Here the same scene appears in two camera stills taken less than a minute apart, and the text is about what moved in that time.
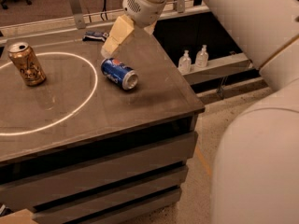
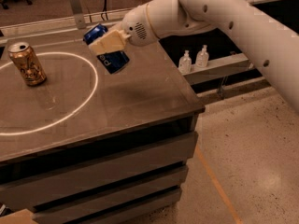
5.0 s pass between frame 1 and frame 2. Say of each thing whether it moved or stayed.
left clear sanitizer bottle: stayed
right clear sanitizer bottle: stayed
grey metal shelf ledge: stayed
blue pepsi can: moved
